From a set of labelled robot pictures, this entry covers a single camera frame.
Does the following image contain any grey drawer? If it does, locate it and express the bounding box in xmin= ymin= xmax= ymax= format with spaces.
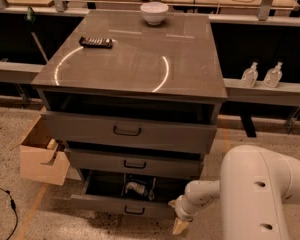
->
xmin=71 ymin=171 xmax=188 ymax=219
xmin=42 ymin=111 xmax=216 ymax=154
xmin=66 ymin=149 xmax=203 ymax=179

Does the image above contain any grey bottom drawer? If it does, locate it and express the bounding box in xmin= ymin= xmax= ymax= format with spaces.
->
xmin=71 ymin=171 xmax=188 ymax=219

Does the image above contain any cardboard box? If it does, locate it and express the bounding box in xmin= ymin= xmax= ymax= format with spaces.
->
xmin=18 ymin=108 xmax=70 ymax=186

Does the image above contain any black white snack bag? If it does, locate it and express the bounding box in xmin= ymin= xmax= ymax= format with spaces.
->
xmin=122 ymin=174 xmax=156 ymax=201

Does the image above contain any grey top drawer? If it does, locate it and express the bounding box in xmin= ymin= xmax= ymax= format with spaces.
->
xmin=42 ymin=111 xmax=216 ymax=154

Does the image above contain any grey middle drawer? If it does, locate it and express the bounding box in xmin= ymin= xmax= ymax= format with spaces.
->
xmin=66 ymin=149 xmax=203 ymax=179

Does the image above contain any grey drawer cabinet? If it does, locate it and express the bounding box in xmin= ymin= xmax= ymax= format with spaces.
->
xmin=31 ymin=9 xmax=228 ymax=198

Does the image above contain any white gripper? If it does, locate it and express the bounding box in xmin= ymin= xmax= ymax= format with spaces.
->
xmin=168 ymin=195 xmax=199 ymax=235

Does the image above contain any left clear pump bottle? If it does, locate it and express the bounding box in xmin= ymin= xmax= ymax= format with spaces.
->
xmin=241 ymin=62 xmax=258 ymax=88

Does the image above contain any right clear pump bottle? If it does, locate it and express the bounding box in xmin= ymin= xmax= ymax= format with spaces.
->
xmin=263 ymin=62 xmax=282 ymax=88

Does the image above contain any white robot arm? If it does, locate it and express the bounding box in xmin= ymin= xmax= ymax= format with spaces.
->
xmin=169 ymin=145 xmax=300 ymax=240

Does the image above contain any grey metal rail shelf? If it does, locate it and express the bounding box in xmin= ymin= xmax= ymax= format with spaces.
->
xmin=0 ymin=62 xmax=300 ymax=107

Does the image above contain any black floor cable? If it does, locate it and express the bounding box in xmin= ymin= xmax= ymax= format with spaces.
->
xmin=0 ymin=186 xmax=19 ymax=240

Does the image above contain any clear pump bottle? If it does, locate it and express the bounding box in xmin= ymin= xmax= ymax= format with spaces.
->
xmin=241 ymin=62 xmax=258 ymax=88
xmin=263 ymin=62 xmax=282 ymax=88

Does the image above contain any white ceramic bowl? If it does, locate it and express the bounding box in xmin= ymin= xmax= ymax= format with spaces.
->
xmin=140 ymin=2 xmax=169 ymax=26

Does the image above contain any black remote control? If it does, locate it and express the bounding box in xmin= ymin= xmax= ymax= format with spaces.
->
xmin=79 ymin=37 xmax=113 ymax=49

